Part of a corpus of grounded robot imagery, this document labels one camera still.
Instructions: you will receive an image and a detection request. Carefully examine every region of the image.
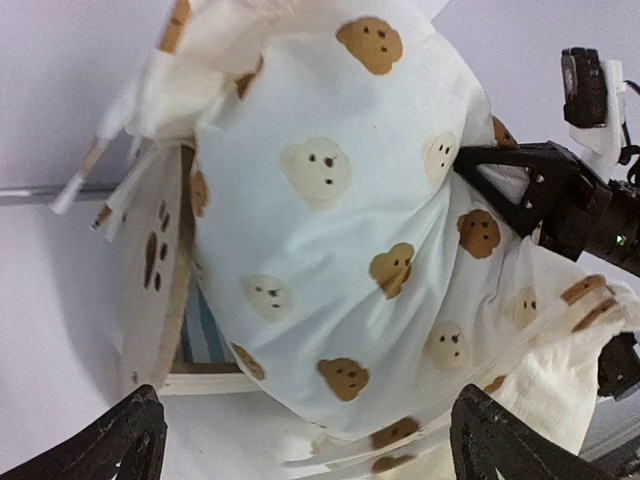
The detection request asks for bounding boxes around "wooden pet bed frame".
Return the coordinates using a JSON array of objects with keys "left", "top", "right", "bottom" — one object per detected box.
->
[{"left": 116, "top": 145, "right": 257, "bottom": 396}]

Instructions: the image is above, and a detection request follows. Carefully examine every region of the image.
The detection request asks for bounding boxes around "aluminium table edge rail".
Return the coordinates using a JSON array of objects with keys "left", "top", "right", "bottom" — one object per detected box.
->
[{"left": 0, "top": 183, "right": 116, "bottom": 207}]

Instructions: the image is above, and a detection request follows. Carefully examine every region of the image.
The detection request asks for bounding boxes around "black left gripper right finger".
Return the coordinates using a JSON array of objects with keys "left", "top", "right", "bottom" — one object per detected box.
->
[{"left": 450, "top": 384, "right": 613, "bottom": 480}]

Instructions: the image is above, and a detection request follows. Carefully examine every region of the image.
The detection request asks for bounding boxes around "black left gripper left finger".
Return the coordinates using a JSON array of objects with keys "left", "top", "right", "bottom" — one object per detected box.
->
[{"left": 1, "top": 384, "right": 167, "bottom": 480}]

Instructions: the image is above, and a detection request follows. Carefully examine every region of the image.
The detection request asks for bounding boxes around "blue striped bed mattress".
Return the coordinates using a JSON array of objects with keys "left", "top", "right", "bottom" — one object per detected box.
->
[{"left": 179, "top": 283, "right": 233, "bottom": 364}]

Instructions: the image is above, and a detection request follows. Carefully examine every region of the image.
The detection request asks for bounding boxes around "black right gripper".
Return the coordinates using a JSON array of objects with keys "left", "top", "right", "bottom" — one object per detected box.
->
[{"left": 452, "top": 140, "right": 640, "bottom": 401}]

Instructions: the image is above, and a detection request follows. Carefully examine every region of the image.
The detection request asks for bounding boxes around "large bear print cushion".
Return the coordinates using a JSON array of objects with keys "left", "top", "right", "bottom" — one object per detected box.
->
[{"left": 88, "top": 1, "right": 639, "bottom": 479}]

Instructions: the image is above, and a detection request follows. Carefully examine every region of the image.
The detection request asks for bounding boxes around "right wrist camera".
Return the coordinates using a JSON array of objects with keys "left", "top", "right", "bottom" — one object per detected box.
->
[{"left": 561, "top": 47, "right": 639, "bottom": 179}]

